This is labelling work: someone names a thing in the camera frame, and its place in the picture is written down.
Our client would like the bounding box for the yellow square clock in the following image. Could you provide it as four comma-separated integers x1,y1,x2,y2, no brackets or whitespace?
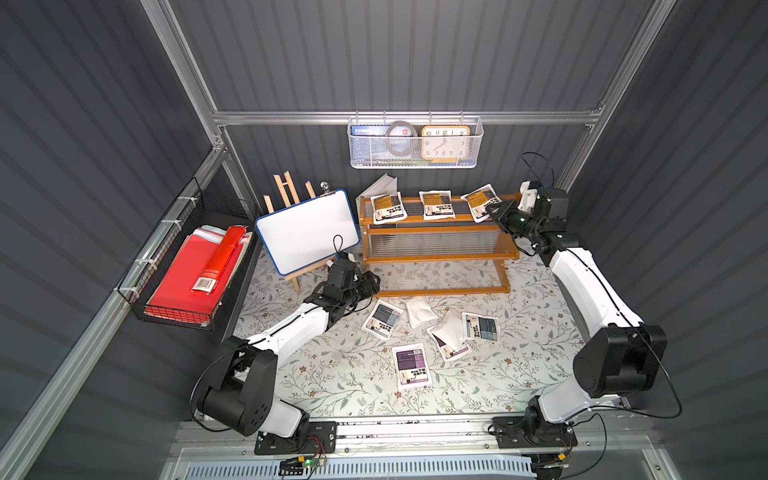
421,125,471,163

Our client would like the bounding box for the red long box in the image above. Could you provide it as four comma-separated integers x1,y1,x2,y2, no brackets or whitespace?
192,226,247,294

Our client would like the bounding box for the whiteboard with blue frame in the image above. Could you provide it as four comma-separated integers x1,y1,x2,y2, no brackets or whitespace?
255,189,361,277

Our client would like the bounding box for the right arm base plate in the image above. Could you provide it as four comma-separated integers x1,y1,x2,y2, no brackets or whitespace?
487,415,578,450

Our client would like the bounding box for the red folder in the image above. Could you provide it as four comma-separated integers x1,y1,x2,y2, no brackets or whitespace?
144,225,252,326

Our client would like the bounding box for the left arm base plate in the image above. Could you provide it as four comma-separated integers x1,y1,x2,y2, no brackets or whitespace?
254,421,338,456

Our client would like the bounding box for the blue box in basket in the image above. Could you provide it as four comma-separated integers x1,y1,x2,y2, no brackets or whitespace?
349,125,389,137

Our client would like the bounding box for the round grey tape roll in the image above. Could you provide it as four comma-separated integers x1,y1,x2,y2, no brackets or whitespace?
385,120,417,157

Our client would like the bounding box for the wooden easel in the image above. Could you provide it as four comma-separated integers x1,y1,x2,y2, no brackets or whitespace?
263,171,328,294

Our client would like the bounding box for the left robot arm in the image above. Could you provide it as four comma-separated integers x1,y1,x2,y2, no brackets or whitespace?
189,251,381,443

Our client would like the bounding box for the wooden two-tier shelf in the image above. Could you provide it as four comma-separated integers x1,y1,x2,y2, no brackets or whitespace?
357,197,520,297

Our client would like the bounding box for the dark blue coffee bag under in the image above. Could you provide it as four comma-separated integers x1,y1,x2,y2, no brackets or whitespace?
361,300,405,341

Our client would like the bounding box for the white wire wall basket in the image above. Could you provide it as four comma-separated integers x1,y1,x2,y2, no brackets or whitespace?
347,115,484,169

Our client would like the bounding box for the yellow coffee bag top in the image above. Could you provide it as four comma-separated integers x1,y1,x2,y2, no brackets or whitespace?
371,192,408,225

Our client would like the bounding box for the black wire side basket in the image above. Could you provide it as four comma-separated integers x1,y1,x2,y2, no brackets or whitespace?
117,182,258,330

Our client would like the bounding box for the white coffee bag face-down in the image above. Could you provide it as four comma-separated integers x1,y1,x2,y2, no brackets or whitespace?
405,297,438,328

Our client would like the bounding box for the yellow coffee bag front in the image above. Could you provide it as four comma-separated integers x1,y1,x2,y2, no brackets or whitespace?
460,184,502,223

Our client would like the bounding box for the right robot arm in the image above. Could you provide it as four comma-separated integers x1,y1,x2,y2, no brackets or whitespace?
486,181,667,437

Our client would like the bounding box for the yellow coffee bag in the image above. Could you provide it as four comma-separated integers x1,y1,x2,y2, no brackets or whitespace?
371,192,408,225
460,184,502,223
419,190,456,221

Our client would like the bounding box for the dark blue coffee bag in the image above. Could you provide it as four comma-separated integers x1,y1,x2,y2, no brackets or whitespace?
462,312,500,342

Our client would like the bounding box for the purple coffee bag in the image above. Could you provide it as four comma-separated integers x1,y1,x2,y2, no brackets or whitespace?
392,343,432,391
432,336,471,362

